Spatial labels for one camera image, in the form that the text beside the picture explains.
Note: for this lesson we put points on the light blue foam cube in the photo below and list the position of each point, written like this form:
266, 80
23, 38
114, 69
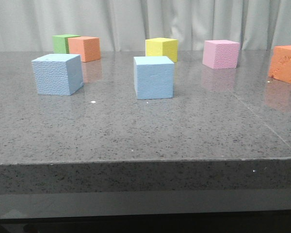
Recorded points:
153, 77
58, 74

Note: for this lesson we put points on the yellow foam cube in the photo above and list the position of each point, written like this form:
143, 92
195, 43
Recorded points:
162, 47

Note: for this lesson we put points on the pink foam cube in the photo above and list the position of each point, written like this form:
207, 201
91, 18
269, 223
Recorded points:
219, 54

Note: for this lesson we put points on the green foam cube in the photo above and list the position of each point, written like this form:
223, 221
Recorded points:
60, 43

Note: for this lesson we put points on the damaged orange foam cube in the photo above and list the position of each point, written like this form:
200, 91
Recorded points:
280, 66

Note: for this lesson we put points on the grey-white curtain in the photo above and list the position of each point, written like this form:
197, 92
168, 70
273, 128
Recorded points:
124, 25

